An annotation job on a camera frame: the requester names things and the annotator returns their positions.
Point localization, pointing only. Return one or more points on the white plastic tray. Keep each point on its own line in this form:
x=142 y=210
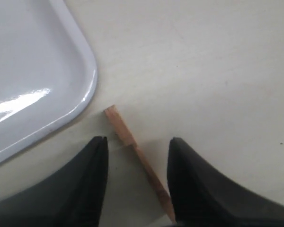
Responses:
x=48 y=72

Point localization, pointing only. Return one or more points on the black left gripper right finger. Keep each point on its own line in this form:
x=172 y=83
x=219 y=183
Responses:
x=204 y=197

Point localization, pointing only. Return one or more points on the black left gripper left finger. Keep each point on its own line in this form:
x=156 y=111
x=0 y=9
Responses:
x=73 y=196

